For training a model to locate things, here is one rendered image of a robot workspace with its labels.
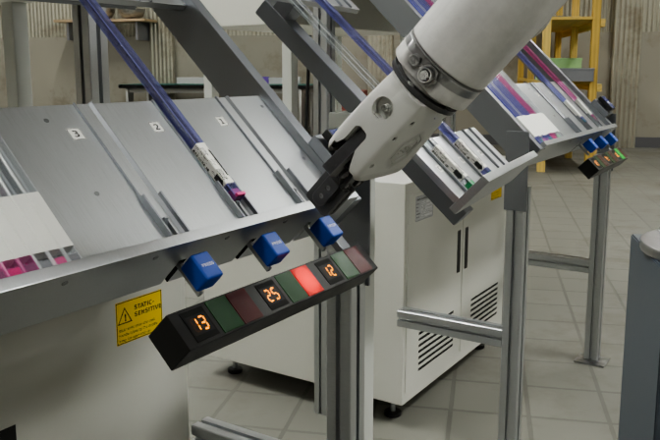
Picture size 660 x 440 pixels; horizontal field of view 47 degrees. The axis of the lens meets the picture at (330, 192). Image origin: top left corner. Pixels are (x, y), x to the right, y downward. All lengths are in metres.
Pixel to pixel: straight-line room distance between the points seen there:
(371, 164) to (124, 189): 0.25
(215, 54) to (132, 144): 0.31
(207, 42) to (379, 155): 0.48
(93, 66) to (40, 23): 9.63
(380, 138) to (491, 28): 0.13
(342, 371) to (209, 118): 0.40
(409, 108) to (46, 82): 10.31
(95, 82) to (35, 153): 0.59
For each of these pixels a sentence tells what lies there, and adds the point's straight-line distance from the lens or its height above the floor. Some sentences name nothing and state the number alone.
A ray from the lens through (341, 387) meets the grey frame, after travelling 1.10.
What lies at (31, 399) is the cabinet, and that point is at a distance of 1.08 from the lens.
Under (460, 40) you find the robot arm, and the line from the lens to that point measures 0.66.
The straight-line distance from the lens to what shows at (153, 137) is 0.86.
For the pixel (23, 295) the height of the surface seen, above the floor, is 0.72.
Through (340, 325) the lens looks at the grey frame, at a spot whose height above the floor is 0.54.
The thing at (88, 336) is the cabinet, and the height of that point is 0.53.
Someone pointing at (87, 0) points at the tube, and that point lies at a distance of 0.99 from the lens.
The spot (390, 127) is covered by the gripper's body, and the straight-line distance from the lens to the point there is 0.68.
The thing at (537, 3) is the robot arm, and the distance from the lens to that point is 0.66.
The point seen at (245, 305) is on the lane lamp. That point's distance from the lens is 0.77.
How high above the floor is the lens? 0.89
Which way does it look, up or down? 9 degrees down
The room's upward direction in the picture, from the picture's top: straight up
